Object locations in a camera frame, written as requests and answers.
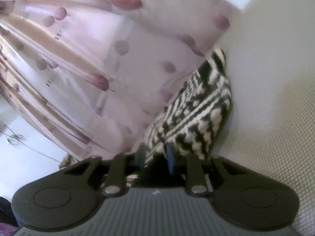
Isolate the sheer curtain with purple print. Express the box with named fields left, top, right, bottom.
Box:
left=0, top=0, right=245, bottom=168

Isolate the dark purple cloth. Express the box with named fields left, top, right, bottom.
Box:
left=0, top=196, right=19, bottom=236

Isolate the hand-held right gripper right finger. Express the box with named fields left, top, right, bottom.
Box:
left=165, top=144, right=249, bottom=197

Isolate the thin dark cable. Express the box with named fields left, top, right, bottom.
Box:
left=0, top=122, right=62, bottom=163

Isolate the black and white striped sweater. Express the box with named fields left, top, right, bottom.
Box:
left=127, top=48, right=233, bottom=177

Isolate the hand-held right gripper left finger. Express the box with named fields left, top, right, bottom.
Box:
left=63, top=145, right=146, bottom=197

